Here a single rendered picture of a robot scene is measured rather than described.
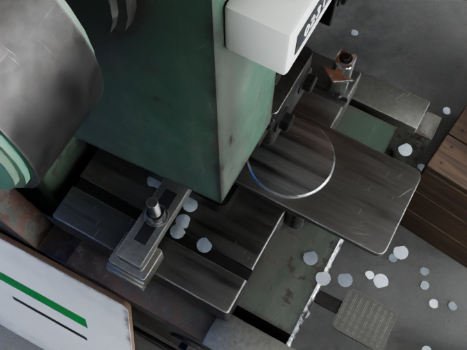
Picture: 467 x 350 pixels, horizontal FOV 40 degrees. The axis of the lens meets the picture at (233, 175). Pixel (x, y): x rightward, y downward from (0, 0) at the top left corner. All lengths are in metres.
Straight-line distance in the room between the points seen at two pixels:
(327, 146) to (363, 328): 0.66
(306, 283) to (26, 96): 0.75
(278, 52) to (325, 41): 1.62
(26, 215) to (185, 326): 0.30
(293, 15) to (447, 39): 1.72
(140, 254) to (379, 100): 0.50
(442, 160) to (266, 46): 1.12
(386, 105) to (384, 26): 0.92
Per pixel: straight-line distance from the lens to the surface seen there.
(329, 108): 1.04
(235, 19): 0.35
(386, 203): 0.91
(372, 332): 1.50
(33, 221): 1.08
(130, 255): 0.90
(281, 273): 1.00
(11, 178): 0.34
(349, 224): 0.89
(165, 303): 1.02
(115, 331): 1.20
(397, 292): 1.70
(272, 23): 0.34
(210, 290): 0.93
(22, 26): 0.30
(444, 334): 1.71
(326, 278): 1.00
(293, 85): 0.74
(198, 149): 0.50
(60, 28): 0.31
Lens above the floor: 1.61
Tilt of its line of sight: 67 degrees down
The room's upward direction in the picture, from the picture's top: straight up
